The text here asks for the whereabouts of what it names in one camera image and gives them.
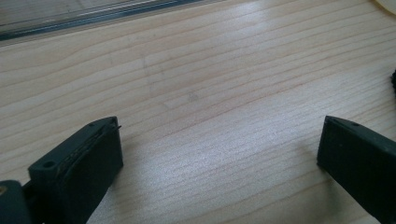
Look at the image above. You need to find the black sock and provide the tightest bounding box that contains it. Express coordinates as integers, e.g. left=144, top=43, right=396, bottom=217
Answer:
left=389, top=69, right=396, bottom=98

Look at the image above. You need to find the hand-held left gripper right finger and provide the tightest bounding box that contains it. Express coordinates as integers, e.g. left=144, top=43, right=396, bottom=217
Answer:
left=317, top=115, right=396, bottom=224

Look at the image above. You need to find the metal edge rail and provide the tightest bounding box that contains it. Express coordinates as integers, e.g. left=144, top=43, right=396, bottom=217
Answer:
left=0, top=0, right=225, bottom=48

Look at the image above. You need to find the white divided storage box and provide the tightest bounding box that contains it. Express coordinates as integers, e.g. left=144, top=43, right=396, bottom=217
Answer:
left=374, top=0, right=396, bottom=16

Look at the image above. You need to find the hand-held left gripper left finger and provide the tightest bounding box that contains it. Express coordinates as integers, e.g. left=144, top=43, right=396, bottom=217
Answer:
left=27, top=116, right=124, bottom=224

